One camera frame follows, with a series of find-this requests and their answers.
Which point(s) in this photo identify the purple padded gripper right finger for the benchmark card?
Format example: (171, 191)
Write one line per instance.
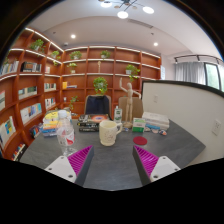
(151, 167)

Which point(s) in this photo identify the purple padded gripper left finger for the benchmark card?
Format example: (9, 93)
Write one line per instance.
(73, 168)

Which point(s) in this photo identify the clear plastic water bottle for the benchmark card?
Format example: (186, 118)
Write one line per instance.
(65, 133)

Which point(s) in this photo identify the red round coaster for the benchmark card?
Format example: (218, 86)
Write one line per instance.
(140, 140)

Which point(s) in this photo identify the small colourful trinket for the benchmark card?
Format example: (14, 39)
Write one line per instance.
(163, 132)

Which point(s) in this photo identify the green white small box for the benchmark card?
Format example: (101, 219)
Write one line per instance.
(138, 125)

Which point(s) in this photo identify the stack of colourful books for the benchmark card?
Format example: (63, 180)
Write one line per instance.
(49, 123)

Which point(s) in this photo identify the stack of dark books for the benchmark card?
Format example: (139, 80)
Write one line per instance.
(90, 122)

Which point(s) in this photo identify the wooden artist mannequin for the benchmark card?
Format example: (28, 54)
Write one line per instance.
(129, 105)

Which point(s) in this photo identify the cream ceramic mug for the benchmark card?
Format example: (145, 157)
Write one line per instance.
(108, 130)

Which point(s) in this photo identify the green white carton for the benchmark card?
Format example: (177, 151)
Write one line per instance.
(118, 115)

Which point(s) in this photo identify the tan wooden chair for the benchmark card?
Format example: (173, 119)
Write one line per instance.
(137, 110)

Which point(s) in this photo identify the dark blue chair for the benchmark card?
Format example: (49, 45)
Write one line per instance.
(98, 104)

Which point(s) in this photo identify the hanging green potted plant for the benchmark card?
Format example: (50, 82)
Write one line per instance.
(100, 85)

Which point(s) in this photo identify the orange wooden bookshelf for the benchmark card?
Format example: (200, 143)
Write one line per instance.
(39, 76)

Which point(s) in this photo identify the grey window curtain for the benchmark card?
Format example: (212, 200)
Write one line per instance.
(190, 72)

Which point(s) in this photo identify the ceiling lamp cluster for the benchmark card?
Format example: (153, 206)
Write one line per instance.
(123, 5)

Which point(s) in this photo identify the white wall socket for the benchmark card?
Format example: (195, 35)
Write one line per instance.
(216, 127)

